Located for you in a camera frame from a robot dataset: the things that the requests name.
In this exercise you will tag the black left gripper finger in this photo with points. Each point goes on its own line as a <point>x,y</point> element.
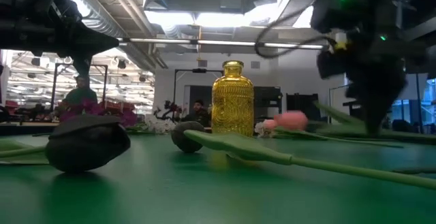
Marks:
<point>82,64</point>
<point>88,35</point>

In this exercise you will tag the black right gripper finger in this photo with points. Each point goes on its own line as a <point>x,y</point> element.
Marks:
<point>385,91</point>
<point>366,91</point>

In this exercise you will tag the purple artificial orchid spray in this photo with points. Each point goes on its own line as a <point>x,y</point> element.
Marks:
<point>92,110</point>

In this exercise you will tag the pink artificial tulip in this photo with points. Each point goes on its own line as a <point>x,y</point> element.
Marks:
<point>291,120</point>

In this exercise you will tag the black artificial tulip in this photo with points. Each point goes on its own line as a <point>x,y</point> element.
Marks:
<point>185,139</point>
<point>85,149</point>

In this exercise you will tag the black background robot arm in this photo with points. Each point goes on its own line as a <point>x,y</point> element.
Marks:
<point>168,110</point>

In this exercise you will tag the yellow textured glass vase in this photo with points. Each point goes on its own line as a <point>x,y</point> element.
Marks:
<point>232,108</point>

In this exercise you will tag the person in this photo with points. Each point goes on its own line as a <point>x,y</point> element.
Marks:
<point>198,113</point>
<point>81,94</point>

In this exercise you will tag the whiteboard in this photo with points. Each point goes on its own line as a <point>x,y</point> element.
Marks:
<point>335,105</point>

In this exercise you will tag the black chair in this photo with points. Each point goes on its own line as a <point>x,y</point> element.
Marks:
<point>301,103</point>

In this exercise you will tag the dark green flower leaf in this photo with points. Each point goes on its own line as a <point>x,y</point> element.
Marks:
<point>413,170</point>

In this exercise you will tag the black cabinet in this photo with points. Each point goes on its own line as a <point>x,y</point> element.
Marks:
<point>269,98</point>

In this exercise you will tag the long tube light fixture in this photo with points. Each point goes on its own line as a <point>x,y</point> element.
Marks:
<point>225,42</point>

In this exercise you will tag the black metal camera frame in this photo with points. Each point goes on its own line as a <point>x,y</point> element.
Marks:
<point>199,70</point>
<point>54,88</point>

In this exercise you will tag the grey wall vent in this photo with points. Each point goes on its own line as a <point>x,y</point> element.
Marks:
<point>202,63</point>
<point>255,64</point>

